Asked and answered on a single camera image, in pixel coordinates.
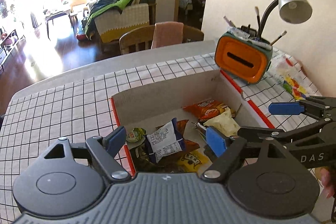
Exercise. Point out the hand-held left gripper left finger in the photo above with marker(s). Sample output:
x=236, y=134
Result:
x=115, y=138

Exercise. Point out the orange tissue box holder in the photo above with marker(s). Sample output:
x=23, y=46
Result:
x=236, y=61

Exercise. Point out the light wooden chair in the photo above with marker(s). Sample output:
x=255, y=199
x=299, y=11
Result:
x=134, y=41

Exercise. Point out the pale yellow snack packet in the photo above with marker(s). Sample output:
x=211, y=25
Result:
x=223, y=124

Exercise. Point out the green black jacket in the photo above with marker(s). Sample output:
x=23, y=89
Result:
x=115, y=1

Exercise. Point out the grey desk lamp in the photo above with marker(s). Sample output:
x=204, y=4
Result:
x=294, y=3

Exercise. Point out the dark paintbrush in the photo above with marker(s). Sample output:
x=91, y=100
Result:
x=257, y=16

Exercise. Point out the colourful printed plastic bag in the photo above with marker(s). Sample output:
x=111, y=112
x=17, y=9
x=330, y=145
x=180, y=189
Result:
x=291, y=79

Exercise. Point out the gold yellow snack packet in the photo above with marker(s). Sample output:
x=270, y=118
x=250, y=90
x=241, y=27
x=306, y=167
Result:
x=193, y=161

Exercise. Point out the small jelly cup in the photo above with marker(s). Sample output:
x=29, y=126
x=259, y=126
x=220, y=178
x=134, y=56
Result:
x=135, y=134

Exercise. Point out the coffee table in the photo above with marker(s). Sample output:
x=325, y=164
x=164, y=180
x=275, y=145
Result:
x=56, y=15

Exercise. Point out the person's right hand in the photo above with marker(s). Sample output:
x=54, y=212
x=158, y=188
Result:
x=329, y=182

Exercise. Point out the thin paintbrush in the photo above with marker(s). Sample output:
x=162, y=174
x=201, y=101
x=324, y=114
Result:
x=278, y=37

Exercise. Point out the pink cloth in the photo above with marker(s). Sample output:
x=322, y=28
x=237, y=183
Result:
x=168, y=35

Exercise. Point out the silver black snack packet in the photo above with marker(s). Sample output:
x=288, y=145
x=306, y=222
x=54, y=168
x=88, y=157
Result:
x=200, y=129

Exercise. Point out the dark brown snack packet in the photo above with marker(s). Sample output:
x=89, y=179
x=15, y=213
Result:
x=143, y=158

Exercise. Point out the tv cabinet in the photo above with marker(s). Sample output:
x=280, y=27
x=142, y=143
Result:
x=5, y=48

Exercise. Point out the red cardboard box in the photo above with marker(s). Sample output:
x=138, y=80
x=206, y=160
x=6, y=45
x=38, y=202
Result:
x=168, y=92

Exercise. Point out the white blue snack packet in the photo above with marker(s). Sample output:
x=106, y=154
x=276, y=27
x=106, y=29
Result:
x=164, y=142

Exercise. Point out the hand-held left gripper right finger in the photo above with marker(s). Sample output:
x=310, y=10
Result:
x=215, y=140

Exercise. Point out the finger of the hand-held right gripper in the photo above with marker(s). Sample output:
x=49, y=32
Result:
x=262, y=132
x=284, y=108

